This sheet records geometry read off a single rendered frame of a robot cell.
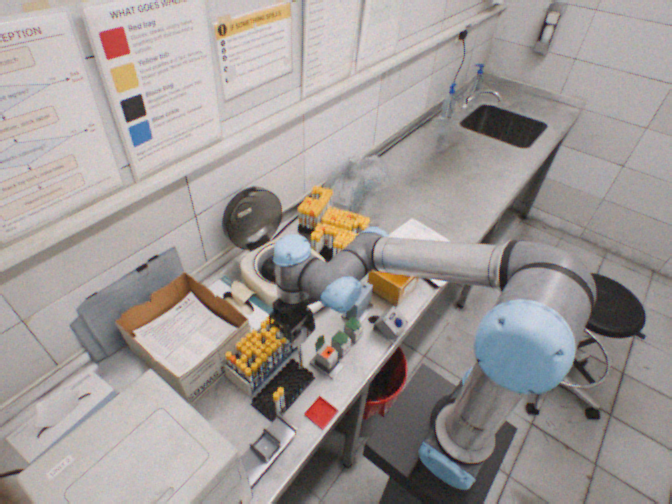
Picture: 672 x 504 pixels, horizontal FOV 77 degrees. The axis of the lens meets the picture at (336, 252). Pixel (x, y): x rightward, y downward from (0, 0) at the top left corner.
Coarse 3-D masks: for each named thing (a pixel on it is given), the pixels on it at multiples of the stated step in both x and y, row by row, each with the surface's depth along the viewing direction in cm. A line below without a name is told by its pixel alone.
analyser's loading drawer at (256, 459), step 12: (276, 420) 109; (264, 432) 105; (276, 432) 107; (288, 432) 107; (252, 444) 104; (264, 444) 105; (276, 444) 104; (252, 456) 103; (264, 456) 100; (276, 456) 103; (252, 468) 101; (264, 468) 101; (252, 480) 99
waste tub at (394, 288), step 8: (376, 272) 140; (384, 272) 153; (368, 280) 145; (376, 280) 142; (384, 280) 139; (392, 280) 150; (400, 280) 150; (408, 280) 138; (416, 280) 146; (376, 288) 144; (384, 288) 141; (392, 288) 139; (400, 288) 136; (408, 288) 142; (384, 296) 144; (392, 296) 141; (400, 296) 140; (392, 304) 143
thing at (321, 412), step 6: (318, 402) 117; (324, 402) 117; (312, 408) 116; (318, 408) 116; (324, 408) 116; (330, 408) 116; (336, 408) 115; (306, 414) 114; (312, 414) 115; (318, 414) 115; (324, 414) 115; (330, 414) 115; (312, 420) 113; (318, 420) 113; (324, 420) 114; (330, 420) 113; (318, 426) 112; (324, 426) 112
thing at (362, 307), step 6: (366, 282) 137; (366, 288) 135; (360, 294) 133; (366, 294) 133; (360, 300) 131; (366, 300) 136; (354, 306) 131; (360, 306) 133; (366, 306) 140; (372, 306) 141; (348, 312) 135; (354, 312) 133; (360, 312) 136; (366, 312) 139; (348, 318) 137; (360, 318) 137
